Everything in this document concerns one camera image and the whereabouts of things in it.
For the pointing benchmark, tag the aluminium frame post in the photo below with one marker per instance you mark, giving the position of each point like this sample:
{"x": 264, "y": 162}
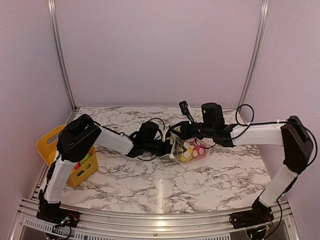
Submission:
{"x": 259, "y": 38}
{"x": 59, "y": 51}

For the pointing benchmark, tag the left aluminium frame post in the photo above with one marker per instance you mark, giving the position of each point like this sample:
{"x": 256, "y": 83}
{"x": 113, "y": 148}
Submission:
{"x": 59, "y": 51}

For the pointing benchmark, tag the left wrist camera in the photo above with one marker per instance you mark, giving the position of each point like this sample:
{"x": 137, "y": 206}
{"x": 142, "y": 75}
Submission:
{"x": 166, "y": 134}

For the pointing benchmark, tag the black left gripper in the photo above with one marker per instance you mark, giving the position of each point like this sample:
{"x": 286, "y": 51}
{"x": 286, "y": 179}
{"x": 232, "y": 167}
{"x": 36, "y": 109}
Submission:
{"x": 167, "y": 148}

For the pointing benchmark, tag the fake red pepper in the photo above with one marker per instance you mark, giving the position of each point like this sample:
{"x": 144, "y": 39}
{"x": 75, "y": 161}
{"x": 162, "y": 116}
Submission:
{"x": 200, "y": 148}

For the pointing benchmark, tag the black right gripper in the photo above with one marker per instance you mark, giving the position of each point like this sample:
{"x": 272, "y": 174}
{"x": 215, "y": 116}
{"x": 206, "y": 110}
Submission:
{"x": 184, "y": 133}

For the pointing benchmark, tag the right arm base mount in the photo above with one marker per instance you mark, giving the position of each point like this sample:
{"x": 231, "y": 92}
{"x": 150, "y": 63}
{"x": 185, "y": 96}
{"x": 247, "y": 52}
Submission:
{"x": 249, "y": 218}

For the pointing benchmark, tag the fake green apple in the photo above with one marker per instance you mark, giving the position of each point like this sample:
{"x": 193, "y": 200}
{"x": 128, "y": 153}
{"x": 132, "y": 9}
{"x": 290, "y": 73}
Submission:
{"x": 86, "y": 158}

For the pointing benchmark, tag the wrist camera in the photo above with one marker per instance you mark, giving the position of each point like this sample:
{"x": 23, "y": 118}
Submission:
{"x": 166, "y": 134}
{"x": 184, "y": 107}

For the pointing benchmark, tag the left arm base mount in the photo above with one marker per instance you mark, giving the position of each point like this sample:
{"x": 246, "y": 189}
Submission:
{"x": 59, "y": 216}

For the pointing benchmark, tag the clear polka dot zip bag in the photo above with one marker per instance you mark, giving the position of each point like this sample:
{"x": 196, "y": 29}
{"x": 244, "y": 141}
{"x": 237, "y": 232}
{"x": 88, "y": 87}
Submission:
{"x": 177, "y": 146}

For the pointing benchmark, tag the fake yellow lemon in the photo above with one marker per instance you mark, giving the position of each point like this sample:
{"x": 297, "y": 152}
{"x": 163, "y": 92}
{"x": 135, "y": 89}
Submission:
{"x": 186, "y": 155}

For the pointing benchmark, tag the right aluminium frame post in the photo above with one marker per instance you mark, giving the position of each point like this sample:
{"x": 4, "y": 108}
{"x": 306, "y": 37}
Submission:
{"x": 259, "y": 38}

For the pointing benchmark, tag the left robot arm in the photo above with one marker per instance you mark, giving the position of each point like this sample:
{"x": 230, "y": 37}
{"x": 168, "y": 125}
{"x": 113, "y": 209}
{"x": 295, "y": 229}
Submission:
{"x": 65, "y": 146}

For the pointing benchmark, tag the fake orange carrot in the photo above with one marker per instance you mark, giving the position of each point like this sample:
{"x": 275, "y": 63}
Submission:
{"x": 78, "y": 165}

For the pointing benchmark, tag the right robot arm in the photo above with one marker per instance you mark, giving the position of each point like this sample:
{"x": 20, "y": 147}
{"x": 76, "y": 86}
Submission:
{"x": 299, "y": 144}

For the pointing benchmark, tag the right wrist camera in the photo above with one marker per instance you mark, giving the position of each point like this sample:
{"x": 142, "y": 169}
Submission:
{"x": 184, "y": 107}

